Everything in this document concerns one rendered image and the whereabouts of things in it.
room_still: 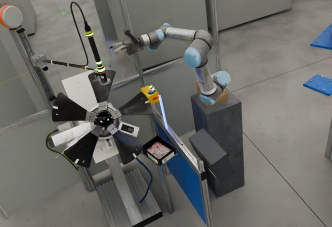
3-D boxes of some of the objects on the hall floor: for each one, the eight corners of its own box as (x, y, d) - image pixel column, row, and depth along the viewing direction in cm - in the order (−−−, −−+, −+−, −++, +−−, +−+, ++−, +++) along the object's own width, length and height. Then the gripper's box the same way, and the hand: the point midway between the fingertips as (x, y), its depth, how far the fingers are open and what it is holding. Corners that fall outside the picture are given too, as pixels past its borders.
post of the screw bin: (169, 212, 291) (151, 150, 245) (171, 210, 293) (154, 148, 246) (171, 213, 289) (154, 152, 243) (173, 211, 291) (157, 150, 244)
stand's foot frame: (98, 191, 325) (96, 186, 321) (139, 172, 337) (137, 167, 332) (116, 240, 277) (113, 235, 272) (162, 216, 289) (161, 211, 284)
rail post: (208, 239, 264) (198, 177, 219) (212, 236, 265) (203, 174, 220) (211, 243, 261) (201, 181, 216) (215, 240, 262) (206, 178, 217)
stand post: (126, 210, 300) (99, 141, 247) (135, 206, 303) (109, 136, 250) (128, 214, 297) (100, 144, 244) (137, 210, 299) (111, 140, 246)
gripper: (146, 51, 206) (116, 63, 200) (139, 45, 216) (110, 55, 211) (144, 39, 201) (112, 50, 195) (137, 33, 211) (106, 43, 206)
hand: (112, 48), depth 202 cm, fingers open, 7 cm apart
